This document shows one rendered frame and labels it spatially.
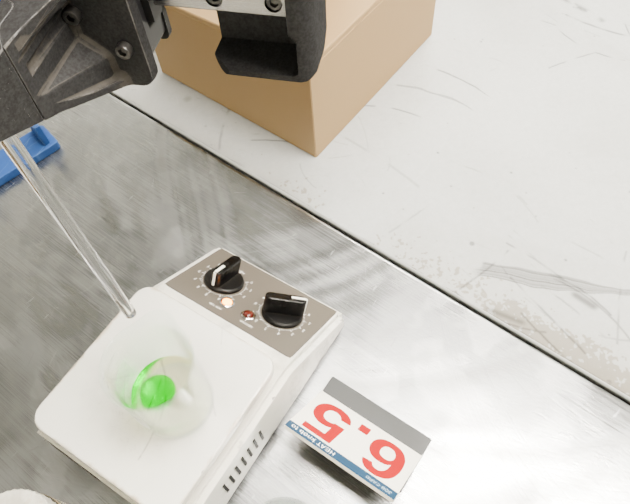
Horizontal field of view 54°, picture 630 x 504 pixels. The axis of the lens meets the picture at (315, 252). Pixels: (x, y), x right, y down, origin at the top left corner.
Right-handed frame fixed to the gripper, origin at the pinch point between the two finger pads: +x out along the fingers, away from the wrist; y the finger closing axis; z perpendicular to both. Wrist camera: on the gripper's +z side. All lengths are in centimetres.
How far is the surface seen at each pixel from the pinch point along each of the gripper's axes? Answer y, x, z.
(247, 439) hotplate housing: 4.6, 1.8, -29.1
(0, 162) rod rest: -28.2, -21.1, -33.6
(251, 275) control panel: 0.8, -11.8, -31.4
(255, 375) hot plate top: 4.5, -1.7, -26.6
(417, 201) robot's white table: 13.2, -24.3, -34.6
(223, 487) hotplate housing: 3.5, 4.8, -30.9
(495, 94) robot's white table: 19, -39, -34
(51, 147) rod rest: -24.0, -24.0, -33.7
